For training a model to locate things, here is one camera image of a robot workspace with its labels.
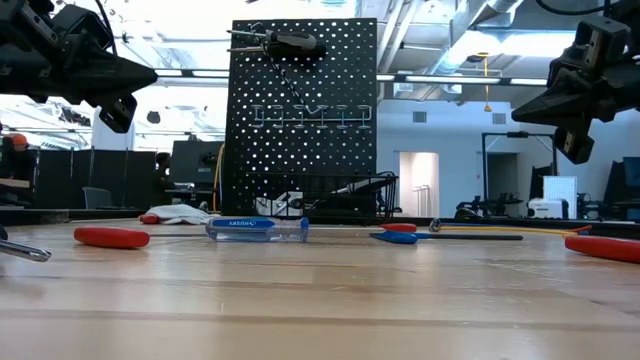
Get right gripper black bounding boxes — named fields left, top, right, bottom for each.
left=510, top=17, right=640, bottom=132

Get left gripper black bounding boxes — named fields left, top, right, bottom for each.
left=0, top=8, right=159, bottom=108

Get silver pliers black handles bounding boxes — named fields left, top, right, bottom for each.
left=226, top=28, right=330, bottom=60

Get clear blue Husky screwdriver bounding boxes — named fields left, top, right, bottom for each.
left=204, top=215, right=311, bottom=244

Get white perforated board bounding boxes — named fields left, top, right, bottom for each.
left=542, top=174, right=579, bottom=201

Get white cylinder tank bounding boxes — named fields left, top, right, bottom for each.
left=91, top=107, right=136, bottom=151

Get dark monitor workstation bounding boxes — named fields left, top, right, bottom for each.
left=603, top=155, right=640, bottom=221

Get white box device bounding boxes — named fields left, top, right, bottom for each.
left=527, top=197, right=570, bottom=220

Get black partition panels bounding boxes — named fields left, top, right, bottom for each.
left=34, top=146, right=158, bottom=210

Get black monitor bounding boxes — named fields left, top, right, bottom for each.
left=169, top=139, right=225, bottom=190

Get person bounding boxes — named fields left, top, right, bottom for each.
left=151, top=151, right=176, bottom=207

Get grey chair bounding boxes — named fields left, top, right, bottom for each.
left=81, top=185, right=114, bottom=210

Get background robot equipment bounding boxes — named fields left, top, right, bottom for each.
left=454, top=191, right=525, bottom=220

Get white cloth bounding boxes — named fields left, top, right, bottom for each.
left=148, top=203, right=219, bottom=226

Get black metal pegboard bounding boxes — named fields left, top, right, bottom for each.
left=220, top=18, right=380, bottom=220

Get metal tool tip left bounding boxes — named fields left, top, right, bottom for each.
left=0, top=224, right=53, bottom=264

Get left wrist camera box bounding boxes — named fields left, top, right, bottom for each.
left=97, top=93, right=139, bottom=135

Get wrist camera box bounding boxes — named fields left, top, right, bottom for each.
left=97, top=93, right=139, bottom=135
left=552, top=126, right=596, bottom=166

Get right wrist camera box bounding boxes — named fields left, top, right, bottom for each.
left=552, top=126, right=596, bottom=166

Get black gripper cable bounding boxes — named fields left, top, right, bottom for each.
left=93, top=0, right=120, bottom=57
left=534, top=0, right=611, bottom=16

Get black stand frame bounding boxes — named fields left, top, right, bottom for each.
left=481, top=130, right=559, bottom=204

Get yellow hanging ceiling cord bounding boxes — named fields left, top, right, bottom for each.
left=477, top=51, right=494, bottom=113

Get grey ventilation duct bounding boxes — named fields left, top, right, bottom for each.
left=429, top=27, right=576, bottom=76

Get yellow background cord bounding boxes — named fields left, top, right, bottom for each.
left=211, top=142, right=225, bottom=211

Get black table rail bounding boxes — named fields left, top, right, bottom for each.
left=0, top=206, right=640, bottom=237

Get silver ring tool holder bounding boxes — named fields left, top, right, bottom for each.
left=248, top=103, right=375, bottom=131

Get red-handled screwdriver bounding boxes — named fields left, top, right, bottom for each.
left=319, top=222, right=419, bottom=234

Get black wire basket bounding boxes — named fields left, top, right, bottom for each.
left=246, top=171, right=401, bottom=220

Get blue-handled T hex key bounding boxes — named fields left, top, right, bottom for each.
left=368, top=229, right=525, bottom=246

